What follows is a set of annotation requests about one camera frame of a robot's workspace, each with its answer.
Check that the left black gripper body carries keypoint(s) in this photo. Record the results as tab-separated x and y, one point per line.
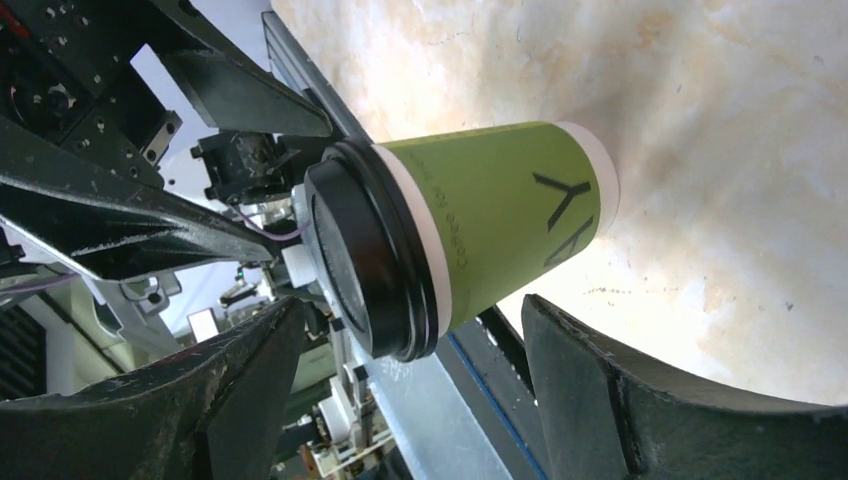
66	76

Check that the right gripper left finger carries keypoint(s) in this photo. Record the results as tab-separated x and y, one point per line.
211	411

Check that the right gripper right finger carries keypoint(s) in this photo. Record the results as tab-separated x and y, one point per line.
609	411

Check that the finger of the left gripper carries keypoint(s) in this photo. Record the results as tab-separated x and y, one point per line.
107	226
226	87

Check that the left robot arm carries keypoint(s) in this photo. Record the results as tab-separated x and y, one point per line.
247	167

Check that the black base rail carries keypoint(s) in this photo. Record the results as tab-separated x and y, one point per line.
465	412

